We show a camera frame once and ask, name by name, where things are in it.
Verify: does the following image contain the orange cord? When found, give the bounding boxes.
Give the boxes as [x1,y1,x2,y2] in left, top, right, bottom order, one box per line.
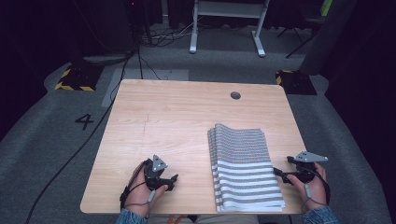
[167,214,189,224]

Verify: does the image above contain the white metal desk frame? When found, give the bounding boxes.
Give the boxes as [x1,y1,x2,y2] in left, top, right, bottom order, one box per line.
[189,0,271,58]

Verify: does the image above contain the black strap on left gripper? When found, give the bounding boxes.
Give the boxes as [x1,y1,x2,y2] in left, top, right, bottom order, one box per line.
[119,160,149,210]

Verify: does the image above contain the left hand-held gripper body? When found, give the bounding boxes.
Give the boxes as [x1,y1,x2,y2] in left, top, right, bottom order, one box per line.
[143,154,171,191]

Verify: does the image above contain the black stand legs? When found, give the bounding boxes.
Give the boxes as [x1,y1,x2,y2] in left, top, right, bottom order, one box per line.
[276,17,321,60]

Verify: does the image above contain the green object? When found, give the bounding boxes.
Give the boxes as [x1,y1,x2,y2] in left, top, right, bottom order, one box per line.
[320,0,333,17]

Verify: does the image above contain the person's right hand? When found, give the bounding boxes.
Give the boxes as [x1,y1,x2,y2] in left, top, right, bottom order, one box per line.
[286,161,329,214]

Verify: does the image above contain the person's left hand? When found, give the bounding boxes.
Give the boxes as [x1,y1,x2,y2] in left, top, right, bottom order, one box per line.
[123,161,169,217]

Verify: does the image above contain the grey cord on left gripper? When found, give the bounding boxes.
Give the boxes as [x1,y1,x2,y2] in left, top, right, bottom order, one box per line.
[123,189,157,217]

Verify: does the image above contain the grey white striped towel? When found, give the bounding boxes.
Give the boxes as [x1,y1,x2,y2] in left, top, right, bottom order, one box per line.
[206,122,287,214]

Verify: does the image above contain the grey cord on right gripper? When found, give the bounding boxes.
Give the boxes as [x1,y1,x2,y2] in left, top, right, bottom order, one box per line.
[300,183,328,215]

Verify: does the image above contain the bundle of floor cables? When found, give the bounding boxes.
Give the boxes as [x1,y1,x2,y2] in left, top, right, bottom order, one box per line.
[136,15,206,49]

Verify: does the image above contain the black strap on right gripper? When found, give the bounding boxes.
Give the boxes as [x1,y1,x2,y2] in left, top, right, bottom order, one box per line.
[298,166,332,205]

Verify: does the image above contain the black strap on gripper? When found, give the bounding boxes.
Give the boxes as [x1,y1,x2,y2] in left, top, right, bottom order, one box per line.
[298,166,332,205]
[119,160,149,210]

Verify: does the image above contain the grey cord on gripper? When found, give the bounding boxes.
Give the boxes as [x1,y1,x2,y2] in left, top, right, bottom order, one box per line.
[300,183,328,215]
[123,189,157,217]

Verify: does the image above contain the long black floor cable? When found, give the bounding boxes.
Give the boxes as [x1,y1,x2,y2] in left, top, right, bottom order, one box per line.
[25,46,138,224]

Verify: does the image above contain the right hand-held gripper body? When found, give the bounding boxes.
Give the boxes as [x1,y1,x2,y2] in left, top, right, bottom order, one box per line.
[293,150,329,185]

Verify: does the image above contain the black base with yellow stripes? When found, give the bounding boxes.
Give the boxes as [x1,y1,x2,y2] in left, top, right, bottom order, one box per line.
[53,63,105,92]
[275,69,318,96]

